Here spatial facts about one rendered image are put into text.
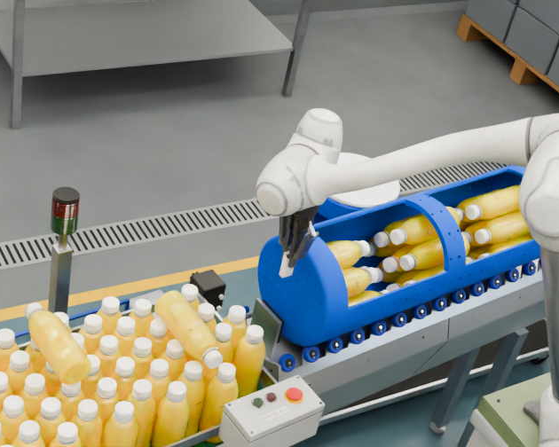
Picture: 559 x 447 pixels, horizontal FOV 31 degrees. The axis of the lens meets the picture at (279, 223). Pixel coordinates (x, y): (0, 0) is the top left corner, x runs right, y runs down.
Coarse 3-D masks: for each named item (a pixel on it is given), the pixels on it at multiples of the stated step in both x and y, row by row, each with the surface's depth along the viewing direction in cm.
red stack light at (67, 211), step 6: (54, 204) 234; (60, 204) 233; (72, 204) 234; (78, 204) 236; (54, 210) 235; (60, 210) 234; (66, 210) 234; (72, 210) 235; (78, 210) 237; (60, 216) 235; (66, 216) 235; (72, 216) 236
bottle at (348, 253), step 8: (344, 240) 252; (336, 248) 248; (344, 248) 249; (352, 248) 250; (360, 248) 254; (336, 256) 247; (344, 256) 248; (352, 256) 250; (360, 256) 255; (344, 264) 249; (352, 264) 251
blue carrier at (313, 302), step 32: (448, 192) 291; (480, 192) 302; (320, 224) 251; (352, 224) 271; (384, 224) 281; (448, 224) 261; (320, 256) 239; (448, 256) 259; (512, 256) 276; (288, 288) 248; (320, 288) 237; (384, 288) 277; (416, 288) 255; (448, 288) 266; (288, 320) 252; (320, 320) 240; (352, 320) 245
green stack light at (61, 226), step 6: (54, 216) 236; (54, 222) 237; (60, 222) 236; (66, 222) 236; (72, 222) 237; (54, 228) 238; (60, 228) 237; (66, 228) 237; (72, 228) 238; (60, 234) 238; (66, 234) 238
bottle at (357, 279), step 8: (344, 272) 249; (352, 272) 249; (360, 272) 250; (368, 272) 253; (352, 280) 248; (360, 280) 249; (368, 280) 252; (352, 288) 248; (360, 288) 249; (352, 296) 250
